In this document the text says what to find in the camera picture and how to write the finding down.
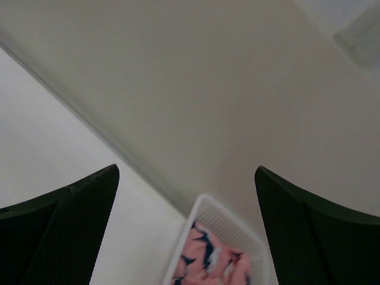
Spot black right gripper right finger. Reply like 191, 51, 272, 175
255, 166, 379, 284

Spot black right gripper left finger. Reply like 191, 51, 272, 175
1, 164, 120, 284

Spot pink shark print shorts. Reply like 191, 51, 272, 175
170, 221, 251, 284

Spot white perforated plastic basket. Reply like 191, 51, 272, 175
161, 194, 277, 284

